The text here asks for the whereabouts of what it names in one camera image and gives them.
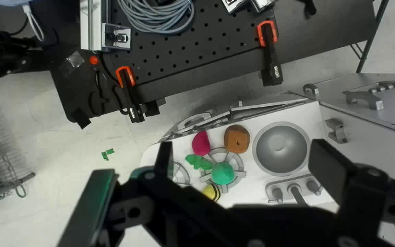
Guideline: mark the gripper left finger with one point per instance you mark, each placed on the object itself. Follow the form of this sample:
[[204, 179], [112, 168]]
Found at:
[[156, 192]]

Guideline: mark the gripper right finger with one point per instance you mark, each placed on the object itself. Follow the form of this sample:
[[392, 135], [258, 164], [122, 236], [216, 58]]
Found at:
[[362, 192]]

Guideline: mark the grey toy burner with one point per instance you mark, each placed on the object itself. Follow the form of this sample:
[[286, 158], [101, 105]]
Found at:
[[182, 175], [239, 164]]

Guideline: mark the white and grey toy kitchen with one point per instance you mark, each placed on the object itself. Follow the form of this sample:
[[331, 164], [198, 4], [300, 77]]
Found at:
[[365, 151]]

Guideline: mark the grey stove knob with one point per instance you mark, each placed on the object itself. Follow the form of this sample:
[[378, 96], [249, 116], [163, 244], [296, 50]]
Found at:
[[297, 195], [277, 195], [313, 187]]

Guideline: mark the green leafy plush toy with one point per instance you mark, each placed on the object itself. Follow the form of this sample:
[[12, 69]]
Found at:
[[197, 162]]

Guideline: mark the yellow plush toy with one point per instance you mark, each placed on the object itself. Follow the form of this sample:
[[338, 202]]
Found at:
[[211, 192]]

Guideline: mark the pink plush toy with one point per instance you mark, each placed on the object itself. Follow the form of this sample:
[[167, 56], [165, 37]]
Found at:
[[201, 144]]

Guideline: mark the green round plush toy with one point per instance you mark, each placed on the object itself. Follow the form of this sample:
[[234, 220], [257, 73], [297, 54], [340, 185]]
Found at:
[[223, 173]]

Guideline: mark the grey toy sink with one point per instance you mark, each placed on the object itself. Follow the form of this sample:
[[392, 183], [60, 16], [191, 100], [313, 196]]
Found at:
[[279, 151]]

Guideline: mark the brown plush toy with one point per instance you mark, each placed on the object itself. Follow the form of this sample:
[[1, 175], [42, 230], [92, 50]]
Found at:
[[236, 139]]

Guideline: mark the green tape scraps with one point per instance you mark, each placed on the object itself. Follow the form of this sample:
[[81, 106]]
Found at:
[[107, 153]]

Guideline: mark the orange and black clamp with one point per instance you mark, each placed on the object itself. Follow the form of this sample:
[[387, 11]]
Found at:
[[129, 92], [271, 58]]

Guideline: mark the red round button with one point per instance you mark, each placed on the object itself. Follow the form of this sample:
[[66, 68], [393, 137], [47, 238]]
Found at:
[[94, 60]]

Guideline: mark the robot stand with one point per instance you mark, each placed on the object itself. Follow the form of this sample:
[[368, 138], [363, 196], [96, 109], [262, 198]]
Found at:
[[201, 48]]

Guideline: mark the silver aluminium post with bracket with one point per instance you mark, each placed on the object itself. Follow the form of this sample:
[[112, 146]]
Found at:
[[93, 27]]

